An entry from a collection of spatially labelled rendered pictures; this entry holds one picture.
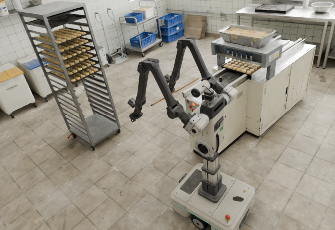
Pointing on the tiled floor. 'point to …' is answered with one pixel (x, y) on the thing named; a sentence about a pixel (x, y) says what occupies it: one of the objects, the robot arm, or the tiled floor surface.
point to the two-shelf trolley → (138, 33)
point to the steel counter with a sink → (312, 16)
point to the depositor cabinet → (276, 89)
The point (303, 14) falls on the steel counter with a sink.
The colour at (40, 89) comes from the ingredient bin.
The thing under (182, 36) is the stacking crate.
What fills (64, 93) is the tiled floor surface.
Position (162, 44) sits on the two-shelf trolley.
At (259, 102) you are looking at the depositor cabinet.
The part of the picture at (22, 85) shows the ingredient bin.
